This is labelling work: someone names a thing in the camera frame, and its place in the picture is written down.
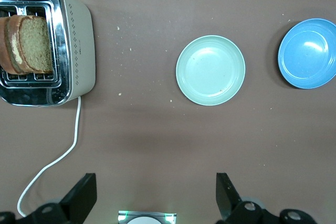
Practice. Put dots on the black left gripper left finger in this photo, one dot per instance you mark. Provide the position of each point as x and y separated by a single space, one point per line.
76 200

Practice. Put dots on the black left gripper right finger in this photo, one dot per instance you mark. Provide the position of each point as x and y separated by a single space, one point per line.
228 203

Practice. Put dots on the brown bread slice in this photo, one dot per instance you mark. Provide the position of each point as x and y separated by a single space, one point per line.
5 45
34 43

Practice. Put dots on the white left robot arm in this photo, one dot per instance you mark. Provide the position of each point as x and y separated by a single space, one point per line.
145 221

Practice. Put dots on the light green plate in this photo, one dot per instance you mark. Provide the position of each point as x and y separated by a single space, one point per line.
210 70

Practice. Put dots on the blue plate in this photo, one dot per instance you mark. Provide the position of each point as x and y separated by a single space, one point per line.
307 56

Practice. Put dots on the beige chrome two-slot toaster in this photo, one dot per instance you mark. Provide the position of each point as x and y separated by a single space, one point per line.
81 51

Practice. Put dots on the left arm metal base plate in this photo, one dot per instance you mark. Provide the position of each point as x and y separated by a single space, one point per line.
124 216

